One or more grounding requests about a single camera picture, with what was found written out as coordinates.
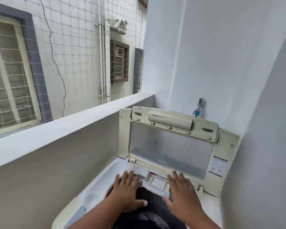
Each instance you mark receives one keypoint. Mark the person's left hand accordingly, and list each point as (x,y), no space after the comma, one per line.
(125,191)

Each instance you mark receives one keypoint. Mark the person's right hand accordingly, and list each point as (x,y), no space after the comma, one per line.
(184,200)

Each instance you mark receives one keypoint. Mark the person's left little finger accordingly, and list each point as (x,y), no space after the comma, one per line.
(117,179)

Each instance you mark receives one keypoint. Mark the person's right thumb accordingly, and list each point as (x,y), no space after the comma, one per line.
(168,202)

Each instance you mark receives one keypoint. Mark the person's left thumb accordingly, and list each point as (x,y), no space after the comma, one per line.
(141,203)

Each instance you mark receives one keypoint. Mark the person's right little finger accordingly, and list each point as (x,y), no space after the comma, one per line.
(190,186)

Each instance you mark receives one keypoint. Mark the person's left middle finger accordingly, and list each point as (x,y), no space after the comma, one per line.
(131,177)

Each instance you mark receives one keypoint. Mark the person's right middle finger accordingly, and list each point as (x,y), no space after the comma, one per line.
(176,178)

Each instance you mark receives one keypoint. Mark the person's left forearm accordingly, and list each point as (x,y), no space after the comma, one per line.
(99,213)

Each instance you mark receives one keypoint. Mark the person's right forearm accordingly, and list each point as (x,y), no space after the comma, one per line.
(206,223)

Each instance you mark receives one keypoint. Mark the dark clothes in drum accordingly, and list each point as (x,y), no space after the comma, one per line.
(155,212)

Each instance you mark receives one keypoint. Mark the white detergent drawer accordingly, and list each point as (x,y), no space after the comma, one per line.
(155,183)

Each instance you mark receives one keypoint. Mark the white top-load washing machine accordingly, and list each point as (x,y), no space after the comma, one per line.
(90,195)

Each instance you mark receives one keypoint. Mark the cream washing machine lid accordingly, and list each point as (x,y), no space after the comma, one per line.
(171,145)

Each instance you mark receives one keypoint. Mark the white instruction sticker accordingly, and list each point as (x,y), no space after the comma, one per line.
(218,165)

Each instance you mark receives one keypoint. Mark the metal water tap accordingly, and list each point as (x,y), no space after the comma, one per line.
(198,107)

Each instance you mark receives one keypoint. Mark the narrow grey-framed window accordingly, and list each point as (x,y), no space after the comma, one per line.
(138,70)

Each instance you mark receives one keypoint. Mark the small brown grilled window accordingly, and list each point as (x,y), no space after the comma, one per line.
(119,61)

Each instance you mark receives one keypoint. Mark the white drain pipes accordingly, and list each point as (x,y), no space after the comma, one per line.
(104,57)

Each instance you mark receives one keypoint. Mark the white safety net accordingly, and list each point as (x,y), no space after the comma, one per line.
(81,45)

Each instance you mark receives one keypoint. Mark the large grey-framed window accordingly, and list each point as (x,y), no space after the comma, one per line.
(12,73)

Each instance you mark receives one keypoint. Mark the white stone wall ornament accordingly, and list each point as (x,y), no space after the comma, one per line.
(119,25)

